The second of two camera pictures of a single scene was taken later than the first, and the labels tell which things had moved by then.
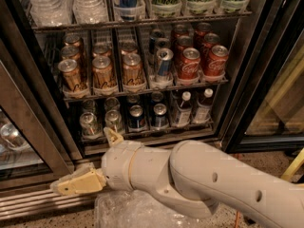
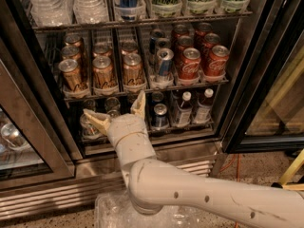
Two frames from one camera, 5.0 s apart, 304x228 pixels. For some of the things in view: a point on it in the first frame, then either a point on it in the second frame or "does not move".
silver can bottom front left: x=89 y=124 does not move
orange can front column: x=133 y=74 does not move
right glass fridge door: x=267 y=110 does not move
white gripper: x=116 y=163 → x=126 y=126
